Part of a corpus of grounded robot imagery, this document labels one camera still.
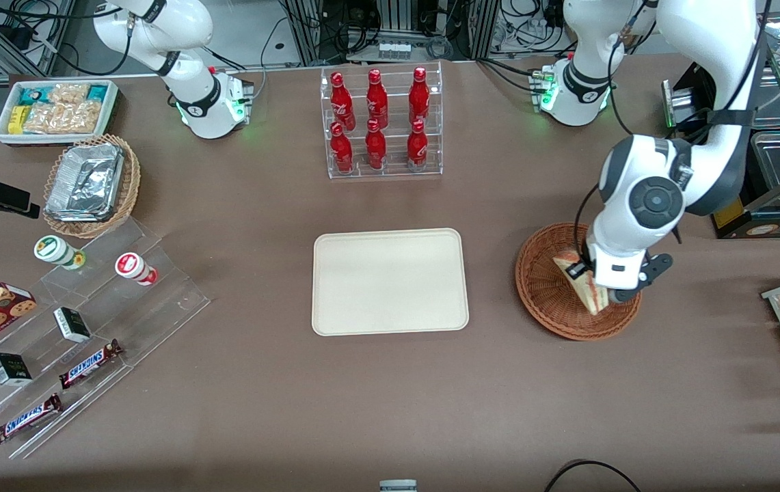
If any black looped cable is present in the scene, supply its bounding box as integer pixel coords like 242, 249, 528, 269
543, 459, 643, 492

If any snickers chocolate bar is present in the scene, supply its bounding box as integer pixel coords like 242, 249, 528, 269
59, 340, 123, 390
0, 394, 63, 446

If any white rectangular snack bin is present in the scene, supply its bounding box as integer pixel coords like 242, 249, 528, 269
0, 79, 120, 145

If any black food warmer case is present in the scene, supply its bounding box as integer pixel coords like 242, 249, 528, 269
662, 14, 780, 240

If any clear acrylic stepped display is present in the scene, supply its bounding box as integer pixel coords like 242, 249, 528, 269
0, 217, 211, 460

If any brown round wicker basket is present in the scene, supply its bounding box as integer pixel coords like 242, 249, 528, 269
515, 223, 643, 341

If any red lid drink cup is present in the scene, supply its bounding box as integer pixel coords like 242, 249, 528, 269
115, 252, 159, 286

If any clear acrylic bottle rack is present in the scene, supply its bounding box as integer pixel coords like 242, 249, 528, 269
320, 61, 444, 180

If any aluminium frame rack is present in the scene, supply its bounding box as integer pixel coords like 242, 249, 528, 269
279, 0, 501, 66

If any aluminium foil container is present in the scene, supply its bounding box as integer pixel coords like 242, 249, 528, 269
44, 143, 124, 223

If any red cola bottle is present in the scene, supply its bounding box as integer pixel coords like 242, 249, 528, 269
365, 119, 388, 170
330, 72, 355, 131
407, 120, 429, 169
366, 68, 389, 128
330, 122, 354, 174
409, 66, 430, 125

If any tan oval wicker basket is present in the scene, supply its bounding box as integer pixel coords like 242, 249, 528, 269
42, 134, 142, 239

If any green lid drink cup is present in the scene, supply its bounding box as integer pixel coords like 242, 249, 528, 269
33, 235, 86, 271

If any triangular sandwich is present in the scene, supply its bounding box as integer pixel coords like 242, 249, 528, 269
553, 250, 610, 316

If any beige plastic tray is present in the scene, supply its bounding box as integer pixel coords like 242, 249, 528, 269
312, 228, 470, 337

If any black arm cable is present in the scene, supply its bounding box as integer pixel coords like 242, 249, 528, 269
573, 183, 602, 264

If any small black box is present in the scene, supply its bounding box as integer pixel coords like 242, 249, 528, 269
53, 307, 92, 343
0, 353, 33, 387

